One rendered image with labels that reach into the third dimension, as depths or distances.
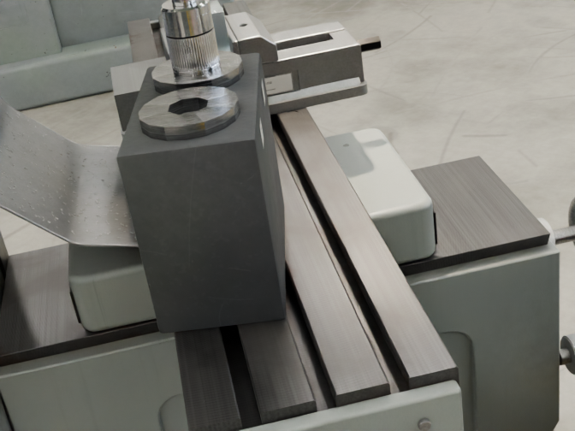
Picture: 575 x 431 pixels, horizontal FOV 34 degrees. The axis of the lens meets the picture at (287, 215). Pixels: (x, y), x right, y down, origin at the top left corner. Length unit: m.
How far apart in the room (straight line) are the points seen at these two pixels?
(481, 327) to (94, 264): 0.55
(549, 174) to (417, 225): 1.81
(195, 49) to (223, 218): 0.18
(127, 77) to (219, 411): 0.67
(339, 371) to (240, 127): 0.22
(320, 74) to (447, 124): 2.14
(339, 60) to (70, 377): 0.56
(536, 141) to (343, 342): 2.49
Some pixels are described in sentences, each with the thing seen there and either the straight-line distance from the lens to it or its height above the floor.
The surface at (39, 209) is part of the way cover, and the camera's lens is 1.22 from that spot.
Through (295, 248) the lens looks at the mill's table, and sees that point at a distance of 0.99.
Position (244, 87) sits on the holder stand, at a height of 1.10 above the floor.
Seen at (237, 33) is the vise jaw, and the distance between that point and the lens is 1.32.
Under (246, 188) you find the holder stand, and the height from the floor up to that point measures 1.06.
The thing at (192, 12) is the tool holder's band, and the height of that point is 1.18.
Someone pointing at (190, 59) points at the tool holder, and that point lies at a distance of 0.92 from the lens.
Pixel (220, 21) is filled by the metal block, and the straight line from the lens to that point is 1.32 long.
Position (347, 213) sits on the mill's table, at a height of 0.92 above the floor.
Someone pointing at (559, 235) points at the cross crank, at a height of 0.62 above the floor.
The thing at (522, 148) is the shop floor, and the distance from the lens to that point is 3.25.
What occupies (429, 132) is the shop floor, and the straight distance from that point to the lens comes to 3.40.
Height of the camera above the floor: 1.43
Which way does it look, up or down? 29 degrees down
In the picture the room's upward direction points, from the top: 9 degrees counter-clockwise
